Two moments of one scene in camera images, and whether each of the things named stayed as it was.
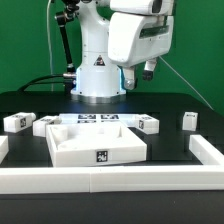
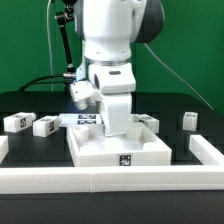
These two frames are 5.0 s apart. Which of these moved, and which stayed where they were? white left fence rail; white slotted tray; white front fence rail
Moved: white slotted tray
Stayed: white front fence rail; white left fence rail
